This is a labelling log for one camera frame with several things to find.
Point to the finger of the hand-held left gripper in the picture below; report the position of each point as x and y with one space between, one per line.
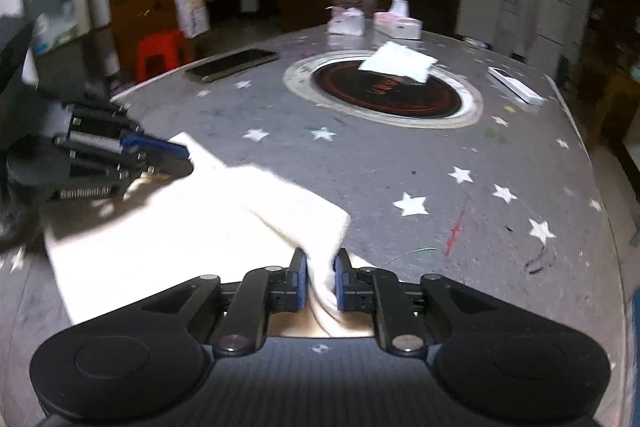
167 166
160 146

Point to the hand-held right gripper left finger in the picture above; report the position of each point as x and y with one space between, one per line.
300 284

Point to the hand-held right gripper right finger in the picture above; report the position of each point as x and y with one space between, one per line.
341 283

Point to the cream sweater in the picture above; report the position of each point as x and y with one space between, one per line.
200 227

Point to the red plastic stool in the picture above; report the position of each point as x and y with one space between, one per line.
162 54

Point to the black smartphone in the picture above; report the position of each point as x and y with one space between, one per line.
231 64

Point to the white pink bag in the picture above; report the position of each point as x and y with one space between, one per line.
191 9

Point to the grey star-print tablecloth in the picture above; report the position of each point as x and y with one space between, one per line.
425 157

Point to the round built-in induction cooker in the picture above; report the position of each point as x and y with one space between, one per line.
385 94

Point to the pink white tissue pack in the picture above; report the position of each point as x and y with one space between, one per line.
346 23

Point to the white folded paper towel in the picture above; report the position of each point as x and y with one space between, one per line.
397 62

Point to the white remote control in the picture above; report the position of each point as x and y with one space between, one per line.
515 84

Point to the pink white tissue box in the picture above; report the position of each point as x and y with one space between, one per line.
399 23

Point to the small white packet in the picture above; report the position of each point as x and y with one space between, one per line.
475 42

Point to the water dispenser with blue bottle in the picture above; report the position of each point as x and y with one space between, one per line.
509 12

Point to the white refrigerator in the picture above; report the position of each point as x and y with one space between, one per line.
552 27

